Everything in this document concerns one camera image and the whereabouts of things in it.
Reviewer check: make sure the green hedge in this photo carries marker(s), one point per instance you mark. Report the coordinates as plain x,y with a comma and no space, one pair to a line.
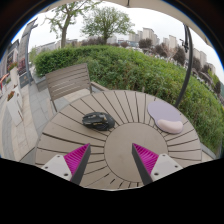
133,66

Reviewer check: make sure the curved black umbrella pole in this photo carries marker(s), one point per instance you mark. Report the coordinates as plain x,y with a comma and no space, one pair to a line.
189,66

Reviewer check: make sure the grey-brown slatted chair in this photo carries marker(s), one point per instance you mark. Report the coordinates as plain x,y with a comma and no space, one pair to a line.
66,80

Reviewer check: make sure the thin sparse tree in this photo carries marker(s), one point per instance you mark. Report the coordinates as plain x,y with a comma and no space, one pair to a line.
63,33

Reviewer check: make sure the beige umbrella canopy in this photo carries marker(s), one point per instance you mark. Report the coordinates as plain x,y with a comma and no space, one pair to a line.
160,6

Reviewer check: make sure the round leafy tree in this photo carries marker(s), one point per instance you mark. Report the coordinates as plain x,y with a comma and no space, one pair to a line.
106,21

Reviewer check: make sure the lilac mouse pad with wrist rest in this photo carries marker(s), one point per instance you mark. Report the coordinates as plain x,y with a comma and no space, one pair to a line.
163,111

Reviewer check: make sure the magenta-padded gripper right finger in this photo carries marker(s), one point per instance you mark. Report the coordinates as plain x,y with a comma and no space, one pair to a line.
145,159

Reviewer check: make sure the group of pale tower buildings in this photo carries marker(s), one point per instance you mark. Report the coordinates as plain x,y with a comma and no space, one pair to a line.
148,33

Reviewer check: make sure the black computer mouse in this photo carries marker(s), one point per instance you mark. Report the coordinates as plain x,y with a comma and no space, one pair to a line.
98,121

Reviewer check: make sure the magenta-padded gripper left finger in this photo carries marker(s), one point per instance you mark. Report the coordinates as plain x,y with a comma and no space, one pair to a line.
77,159

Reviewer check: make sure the white planter box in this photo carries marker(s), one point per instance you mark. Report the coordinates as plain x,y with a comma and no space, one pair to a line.
13,106

